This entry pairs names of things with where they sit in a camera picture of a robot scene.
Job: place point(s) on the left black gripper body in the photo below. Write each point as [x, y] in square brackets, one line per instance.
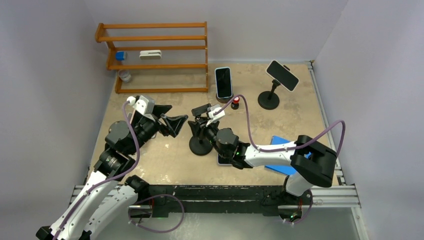
[158, 126]

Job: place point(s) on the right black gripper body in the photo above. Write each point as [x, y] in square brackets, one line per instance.
[209, 132]

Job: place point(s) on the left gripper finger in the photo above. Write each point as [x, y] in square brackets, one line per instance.
[173, 125]
[159, 110]

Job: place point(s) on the black phone stand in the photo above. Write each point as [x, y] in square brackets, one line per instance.
[269, 100]
[203, 147]

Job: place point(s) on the lavender case smartphone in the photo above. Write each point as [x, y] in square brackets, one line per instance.
[223, 161]

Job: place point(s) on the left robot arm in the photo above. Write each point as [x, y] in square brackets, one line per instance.
[101, 200]

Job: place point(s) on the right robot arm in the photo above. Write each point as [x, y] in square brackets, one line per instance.
[314, 162]

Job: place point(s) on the round brown phone dock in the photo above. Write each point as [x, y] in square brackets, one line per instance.
[223, 100]

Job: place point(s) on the red cap black stamp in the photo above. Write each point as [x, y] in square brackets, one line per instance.
[235, 103]

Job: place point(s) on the clear small jar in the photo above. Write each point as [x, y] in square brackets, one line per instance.
[124, 75]

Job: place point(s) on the wooden shelf rack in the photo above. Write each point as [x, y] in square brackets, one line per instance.
[183, 67]

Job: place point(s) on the light blue case smartphone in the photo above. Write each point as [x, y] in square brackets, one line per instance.
[223, 81]

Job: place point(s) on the white eraser block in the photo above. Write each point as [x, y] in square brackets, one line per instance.
[150, 54]

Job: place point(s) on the blue white small box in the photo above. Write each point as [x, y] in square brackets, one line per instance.
[121, 56]

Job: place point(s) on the blue notebook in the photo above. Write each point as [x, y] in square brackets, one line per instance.
[282, 169]

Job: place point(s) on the white case smartphone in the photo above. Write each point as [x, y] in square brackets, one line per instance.
[283, 75]

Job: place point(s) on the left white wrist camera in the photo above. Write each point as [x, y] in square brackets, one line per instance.
[142, 104]

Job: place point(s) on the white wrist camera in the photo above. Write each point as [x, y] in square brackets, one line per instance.
[214, 114]
[142, 104]

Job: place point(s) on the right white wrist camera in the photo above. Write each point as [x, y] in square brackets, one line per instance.
[214, 114]

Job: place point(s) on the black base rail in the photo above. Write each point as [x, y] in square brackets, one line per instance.
[267, 200]

